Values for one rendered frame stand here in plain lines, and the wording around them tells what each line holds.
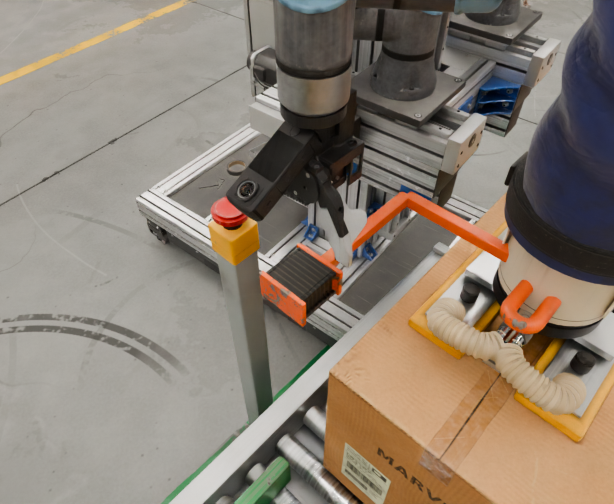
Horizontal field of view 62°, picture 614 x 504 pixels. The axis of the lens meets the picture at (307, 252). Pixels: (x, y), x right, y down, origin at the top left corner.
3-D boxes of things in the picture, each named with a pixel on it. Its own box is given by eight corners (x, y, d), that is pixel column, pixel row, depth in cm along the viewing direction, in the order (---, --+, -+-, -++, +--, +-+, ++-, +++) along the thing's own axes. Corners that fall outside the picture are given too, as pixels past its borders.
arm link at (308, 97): (316, 88, 47) (255, 59, 51) (315, 131, 50) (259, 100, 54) (367, 60, 51) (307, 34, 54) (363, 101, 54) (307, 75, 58)
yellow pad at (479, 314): (458, 362, 80) (466, 344, 76) (406, 325, 84) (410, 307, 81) (555, 246, 97) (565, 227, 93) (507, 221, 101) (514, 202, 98)
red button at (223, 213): (230, 242, 90) (228, 226, 87) (205, 223, 94) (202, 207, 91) (259, 222, 94) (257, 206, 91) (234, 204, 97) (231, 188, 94)
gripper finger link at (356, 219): (387, 246, 64) (358, 181, 61) (357, 273, 61) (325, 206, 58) (370, 246, 67) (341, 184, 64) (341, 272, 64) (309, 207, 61)
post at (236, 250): (264, 456, 164) (230, 241, 90) (250, 442, 167) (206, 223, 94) (279, 441, 167) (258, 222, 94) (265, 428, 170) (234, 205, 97)
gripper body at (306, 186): (362, 182, 63) (371, 94, 54) (315, 217, 59) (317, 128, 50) (317, 156, 67) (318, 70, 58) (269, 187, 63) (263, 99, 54)
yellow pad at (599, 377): (577, 444, 71) (591, 429, 67) (511, 398, 76) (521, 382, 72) (660, 301, 88) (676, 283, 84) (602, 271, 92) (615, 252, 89)
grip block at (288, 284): (302, 327, 72) (302, 306, 68) (260, 294, 76) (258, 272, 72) (341, 293, 76) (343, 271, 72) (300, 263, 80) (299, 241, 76)
